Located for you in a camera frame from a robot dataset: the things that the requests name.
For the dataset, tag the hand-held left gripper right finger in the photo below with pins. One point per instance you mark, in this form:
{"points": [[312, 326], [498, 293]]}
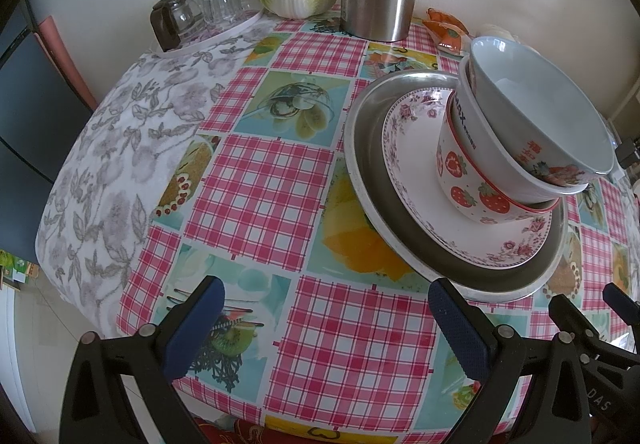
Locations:
{"points": [[457, 329]]}

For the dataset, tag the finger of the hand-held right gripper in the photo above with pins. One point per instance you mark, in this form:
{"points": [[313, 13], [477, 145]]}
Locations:
{"points": [[567, 316], [622, 319]]}

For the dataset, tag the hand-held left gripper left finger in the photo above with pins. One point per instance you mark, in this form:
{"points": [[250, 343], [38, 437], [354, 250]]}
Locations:
{"points": [[197, 324]]}

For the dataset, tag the strawberry print bowl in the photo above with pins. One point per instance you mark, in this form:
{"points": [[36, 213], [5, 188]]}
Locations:
{"points": [[465, 184]]}

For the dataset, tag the pink floral plate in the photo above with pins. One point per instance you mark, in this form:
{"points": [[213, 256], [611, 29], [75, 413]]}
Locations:
{"points": [[415, 174]]}

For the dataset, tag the stainless steel basin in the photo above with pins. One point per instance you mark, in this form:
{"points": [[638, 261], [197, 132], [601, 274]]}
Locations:
{"points": [[370, 164]]}

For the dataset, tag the white square bowl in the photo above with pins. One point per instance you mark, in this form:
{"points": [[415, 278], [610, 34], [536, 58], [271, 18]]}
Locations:
{"points": [[467, 134]]}

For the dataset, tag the floral pink-rimmed plate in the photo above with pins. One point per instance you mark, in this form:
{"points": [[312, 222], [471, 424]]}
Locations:
{"points": [[540, 94]]}

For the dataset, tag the red patterned cloth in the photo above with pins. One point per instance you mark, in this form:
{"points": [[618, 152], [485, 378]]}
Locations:
{"points": [[235, 434]]}

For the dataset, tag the pink checked tablecloth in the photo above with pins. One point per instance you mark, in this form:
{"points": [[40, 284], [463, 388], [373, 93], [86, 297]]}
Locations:
{"points": [[260, 184]]}

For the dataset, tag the grey floral cloth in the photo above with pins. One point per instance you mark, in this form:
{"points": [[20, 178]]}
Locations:
{"points": [[110, 174]]}

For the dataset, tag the green carton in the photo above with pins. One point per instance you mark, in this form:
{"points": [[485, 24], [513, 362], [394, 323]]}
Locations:
{"points": [[17, 269]]}

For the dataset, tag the dark grey cabinet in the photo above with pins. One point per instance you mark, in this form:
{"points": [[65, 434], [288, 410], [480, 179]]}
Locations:
{"points": [[30, 124]]}

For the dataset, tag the bag of white buns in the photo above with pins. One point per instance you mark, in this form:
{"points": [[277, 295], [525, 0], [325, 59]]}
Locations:
{"points": [[500, 33]]}

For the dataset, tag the pink board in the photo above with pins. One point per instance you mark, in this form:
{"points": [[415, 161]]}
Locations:
{"points": [[65, 59]]}

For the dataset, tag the white round tray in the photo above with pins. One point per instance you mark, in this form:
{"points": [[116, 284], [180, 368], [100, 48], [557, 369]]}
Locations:
{"points": [[235, 26]]}

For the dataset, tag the dark brown glass jar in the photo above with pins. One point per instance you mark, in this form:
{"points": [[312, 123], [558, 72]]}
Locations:
{"points": [[162, 24]]}

